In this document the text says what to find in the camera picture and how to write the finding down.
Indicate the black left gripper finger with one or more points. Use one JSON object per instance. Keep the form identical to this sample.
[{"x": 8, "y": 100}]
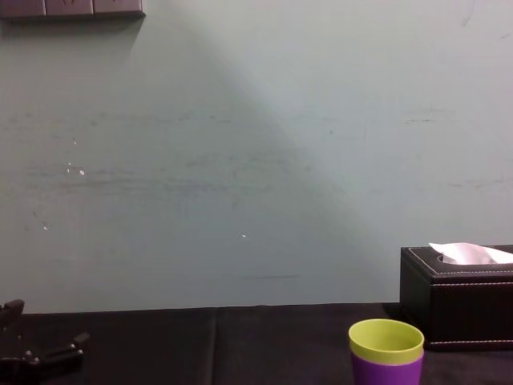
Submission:
[
  {"x": 12, "y": 310},
  {"x": 60, "y": 353}
]

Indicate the green plastic cup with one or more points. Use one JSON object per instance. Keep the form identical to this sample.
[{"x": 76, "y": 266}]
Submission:
[{"x": 385, "y": 339}]

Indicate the purple plastic cup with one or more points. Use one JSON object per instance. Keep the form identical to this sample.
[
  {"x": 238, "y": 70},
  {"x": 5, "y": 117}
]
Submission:
[{"x": 384, "y": 373}]

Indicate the white paper tissue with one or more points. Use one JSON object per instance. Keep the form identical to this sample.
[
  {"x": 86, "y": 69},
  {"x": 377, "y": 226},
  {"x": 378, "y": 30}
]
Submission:
[{"x": 469, "y": 253}]

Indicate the grey wall switch panel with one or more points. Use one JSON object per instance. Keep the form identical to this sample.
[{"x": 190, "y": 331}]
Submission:
[{"x": 68, "y": 7}]

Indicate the black leather tissue box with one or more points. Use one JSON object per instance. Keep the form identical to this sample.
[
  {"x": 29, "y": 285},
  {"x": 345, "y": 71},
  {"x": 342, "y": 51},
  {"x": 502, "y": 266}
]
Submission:
[{"x": 457, "y": 305}]

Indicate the black table cloth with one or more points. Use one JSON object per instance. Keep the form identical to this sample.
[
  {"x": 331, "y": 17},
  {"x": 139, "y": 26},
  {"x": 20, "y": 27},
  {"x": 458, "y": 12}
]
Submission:
[{"x": 208, "y": 345}]

